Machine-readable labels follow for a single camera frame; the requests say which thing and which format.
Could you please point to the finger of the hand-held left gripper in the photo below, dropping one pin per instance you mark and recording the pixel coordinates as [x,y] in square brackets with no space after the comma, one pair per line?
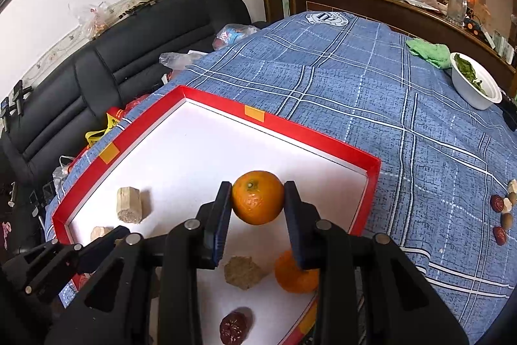
[44,258]
[97,252]

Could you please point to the white bowl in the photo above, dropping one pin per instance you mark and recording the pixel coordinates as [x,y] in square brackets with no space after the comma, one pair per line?
[470,91]

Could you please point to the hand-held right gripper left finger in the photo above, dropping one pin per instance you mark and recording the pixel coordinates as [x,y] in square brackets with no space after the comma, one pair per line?
[220,234]

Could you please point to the yellow and red bag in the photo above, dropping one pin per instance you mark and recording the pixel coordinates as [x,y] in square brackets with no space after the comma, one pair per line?
[103,126]

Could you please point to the orange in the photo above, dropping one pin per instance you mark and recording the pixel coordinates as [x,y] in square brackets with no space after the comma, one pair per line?
[257,199]
[295,281]

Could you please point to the clear glass pitcher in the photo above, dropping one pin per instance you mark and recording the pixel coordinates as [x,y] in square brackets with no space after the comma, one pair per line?
[456,7]

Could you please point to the colourful snack bag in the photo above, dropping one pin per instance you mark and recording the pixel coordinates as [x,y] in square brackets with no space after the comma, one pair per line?
[236,34]

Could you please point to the red box with white inside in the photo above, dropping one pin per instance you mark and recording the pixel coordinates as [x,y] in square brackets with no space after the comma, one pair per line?
[181,151]

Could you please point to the black leather sofa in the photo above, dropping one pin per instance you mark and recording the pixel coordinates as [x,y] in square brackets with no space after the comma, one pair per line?
[121,58]

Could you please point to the beige cake block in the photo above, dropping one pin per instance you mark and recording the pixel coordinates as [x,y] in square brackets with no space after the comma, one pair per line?
[128,205]

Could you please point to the green leafy vegetables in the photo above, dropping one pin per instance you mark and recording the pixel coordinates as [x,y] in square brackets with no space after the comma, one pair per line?
[464,66]

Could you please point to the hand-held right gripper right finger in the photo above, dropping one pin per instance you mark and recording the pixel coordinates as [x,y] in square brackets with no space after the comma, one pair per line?
[297,234]

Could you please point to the white carton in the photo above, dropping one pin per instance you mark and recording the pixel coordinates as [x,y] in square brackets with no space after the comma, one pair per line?
[503,46]

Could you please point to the green cloth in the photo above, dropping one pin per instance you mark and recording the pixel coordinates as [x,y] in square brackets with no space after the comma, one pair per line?
[428,52]

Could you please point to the clear plastic wrapper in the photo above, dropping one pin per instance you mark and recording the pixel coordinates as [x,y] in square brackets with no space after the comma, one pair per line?
[177,60]

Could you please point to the red date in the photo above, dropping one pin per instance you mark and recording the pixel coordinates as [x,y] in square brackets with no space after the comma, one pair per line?
[500,235]
[496,202]
[233,327]

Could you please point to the clear plastic bag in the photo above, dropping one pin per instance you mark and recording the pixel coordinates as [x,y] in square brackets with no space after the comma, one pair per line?
[95,18]

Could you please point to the brown crumbly cake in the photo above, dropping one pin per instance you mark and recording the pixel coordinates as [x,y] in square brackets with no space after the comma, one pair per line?
[242,272]

